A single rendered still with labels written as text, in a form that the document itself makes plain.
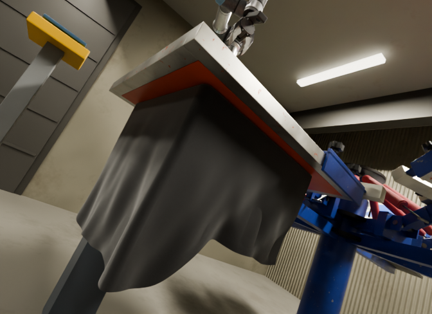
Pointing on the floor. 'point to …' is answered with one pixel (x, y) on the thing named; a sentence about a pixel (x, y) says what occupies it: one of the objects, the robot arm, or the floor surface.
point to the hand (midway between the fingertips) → (236, 47)
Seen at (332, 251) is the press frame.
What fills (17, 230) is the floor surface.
